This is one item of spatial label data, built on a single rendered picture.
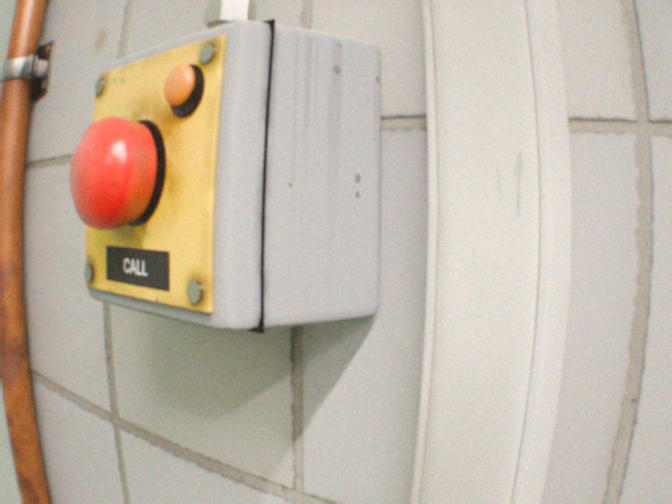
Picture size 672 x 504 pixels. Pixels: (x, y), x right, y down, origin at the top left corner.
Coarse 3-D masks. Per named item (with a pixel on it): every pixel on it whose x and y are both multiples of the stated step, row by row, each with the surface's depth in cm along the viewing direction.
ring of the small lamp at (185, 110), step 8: (192, 64) 27; (200, 72) 26; (200, 80) 26; (200, 88) 26; (192, 96) 26; (200, 96) 26; (184, 104) 27; (192, 104) 26; (176, 112) 27; (184, 112) 27; (192, 112) 27
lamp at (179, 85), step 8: (184, 64) 26; (176, 72) 26; (184, 72) 26; (192, 72) 26; (168, 80) 26; (176, 80) 26; (184, 80) 26; (192, 80) 26; (168, 88) 26; (176, 88) 26; (184, 88) 26; (192, 88) 26; (168, 96) 27; (176, 96) 26; (184, 96) 26; (176, 104) 27
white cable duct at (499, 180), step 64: (448, 0) 26; (512, 0) 24; (448, 64) 27; (512, 64) 25; (448, 128) 27; (512, 128) 25; (448, 192) 27; (512, 192) 25; (448, 256) 27; (512, 256) 25; (448, 320) 27; (512, 320) 25; (448, 384) 27; (512, 384) 25; (448, 448) 27; (512, 448) 25
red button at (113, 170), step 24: (120, 120) 27; (96, 144) 27; (120, 144) 26; (144, 144) 27; (72, 168) 28; (96, 168) 26; (120, 168) 26; (144, 168) 27; (72, 192) 28; (96, 192) 27; (120, 192) 26; (144, 192) 27; (96, 216) 27; (120, 216) 27
